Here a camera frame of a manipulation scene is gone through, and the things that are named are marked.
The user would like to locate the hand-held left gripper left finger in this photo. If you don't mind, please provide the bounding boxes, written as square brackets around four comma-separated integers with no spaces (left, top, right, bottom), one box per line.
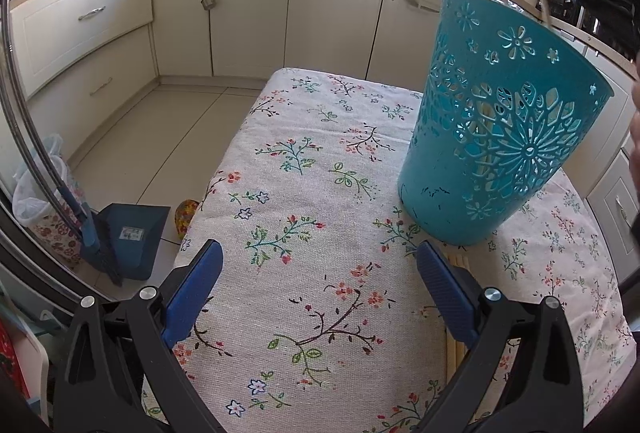
[52,239,224,433]

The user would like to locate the red patterned bag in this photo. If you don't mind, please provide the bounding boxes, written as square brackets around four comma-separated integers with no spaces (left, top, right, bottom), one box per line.
[0,313,31,404]

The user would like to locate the teal perforated plastic basket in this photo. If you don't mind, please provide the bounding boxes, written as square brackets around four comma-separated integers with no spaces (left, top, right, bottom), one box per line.
[397,0,612,247]

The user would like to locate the floral tablecloth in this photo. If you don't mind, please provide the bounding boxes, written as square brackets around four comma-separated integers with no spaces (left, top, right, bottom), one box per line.
[141,67,638,433]

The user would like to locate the floral waste bin with bag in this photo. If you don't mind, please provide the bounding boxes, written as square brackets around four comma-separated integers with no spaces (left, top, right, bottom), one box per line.
[12,136,88,269]

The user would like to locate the yellow patterned ball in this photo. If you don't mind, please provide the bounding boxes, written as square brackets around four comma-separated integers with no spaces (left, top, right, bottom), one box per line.
[174,199,199,240]

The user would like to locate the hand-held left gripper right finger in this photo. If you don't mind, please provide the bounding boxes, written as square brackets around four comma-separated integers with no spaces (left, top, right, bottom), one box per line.
[416,240,586,433]

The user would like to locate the row of wooden chopsticks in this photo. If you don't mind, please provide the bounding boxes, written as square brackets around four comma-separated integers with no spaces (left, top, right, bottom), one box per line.
[442,253,473,384]

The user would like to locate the person's right hand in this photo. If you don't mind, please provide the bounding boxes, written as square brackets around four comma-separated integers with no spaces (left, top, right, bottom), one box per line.
[631,76,640,141]

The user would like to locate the blue dustpan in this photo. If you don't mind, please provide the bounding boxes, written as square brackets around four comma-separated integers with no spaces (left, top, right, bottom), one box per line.
[92,204,171,281]

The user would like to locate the blue broom with metal handle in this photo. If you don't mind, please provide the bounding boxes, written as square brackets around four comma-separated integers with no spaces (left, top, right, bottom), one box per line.
[0,0,123,286]

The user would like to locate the cream kitchen cabinets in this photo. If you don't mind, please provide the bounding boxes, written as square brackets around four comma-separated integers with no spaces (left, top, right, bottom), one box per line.
[9,0,640,264]

